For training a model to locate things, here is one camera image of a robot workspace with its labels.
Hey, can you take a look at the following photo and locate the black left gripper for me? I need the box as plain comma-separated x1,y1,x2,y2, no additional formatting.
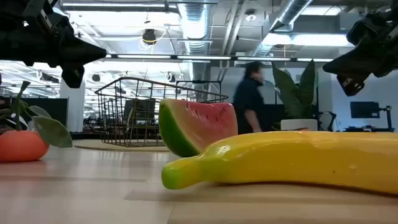
0,0,108,89

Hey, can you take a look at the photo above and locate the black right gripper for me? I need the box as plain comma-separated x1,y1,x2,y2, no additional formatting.
322,4,398,96

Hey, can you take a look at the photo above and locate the orange tangerine cluster with leaves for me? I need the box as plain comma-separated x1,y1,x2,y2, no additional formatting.
0,80,74,163

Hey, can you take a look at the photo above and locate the yellow toy banana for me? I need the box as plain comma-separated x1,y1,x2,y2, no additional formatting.
160,130,398,196

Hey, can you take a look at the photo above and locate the toy watermelon slice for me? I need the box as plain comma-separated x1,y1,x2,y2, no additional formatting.
158,98,239,158

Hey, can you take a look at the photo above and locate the black computer monitor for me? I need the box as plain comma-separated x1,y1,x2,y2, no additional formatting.
350,101,381,119

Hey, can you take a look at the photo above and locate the black office chair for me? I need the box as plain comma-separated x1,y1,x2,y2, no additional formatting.
317,111,338,132

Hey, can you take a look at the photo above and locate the black room divider panel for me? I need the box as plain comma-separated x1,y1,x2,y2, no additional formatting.
11,97,69,133
262,104,282,131

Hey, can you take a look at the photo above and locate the background office desk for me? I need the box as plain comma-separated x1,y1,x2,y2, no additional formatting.
343,126,396,133

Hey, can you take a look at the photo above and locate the snake plant in white pot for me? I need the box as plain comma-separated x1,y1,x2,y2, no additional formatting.
272,59,319,132

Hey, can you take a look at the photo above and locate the round woven beige placemat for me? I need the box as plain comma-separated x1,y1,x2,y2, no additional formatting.
73,139,170,152

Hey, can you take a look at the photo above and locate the person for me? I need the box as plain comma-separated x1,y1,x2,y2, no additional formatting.
232,61,266,135

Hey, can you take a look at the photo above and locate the long hanging light bar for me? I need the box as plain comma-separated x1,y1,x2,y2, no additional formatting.
104,54,335,63

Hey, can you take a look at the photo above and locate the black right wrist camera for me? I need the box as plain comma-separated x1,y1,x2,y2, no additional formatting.
346,14,374,47

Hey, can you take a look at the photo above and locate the black wire basket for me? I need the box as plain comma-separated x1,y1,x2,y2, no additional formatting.
95,77,229,148

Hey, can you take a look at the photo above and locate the black aluminium rig frame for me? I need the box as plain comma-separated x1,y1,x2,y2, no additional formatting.
70,132,108,140

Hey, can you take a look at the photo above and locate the black ceiling cord reel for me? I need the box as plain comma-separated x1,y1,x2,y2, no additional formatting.
142,28,157,45

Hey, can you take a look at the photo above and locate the silver round air duct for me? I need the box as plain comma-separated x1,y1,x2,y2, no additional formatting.
178,0,210,82
253,0,313,58

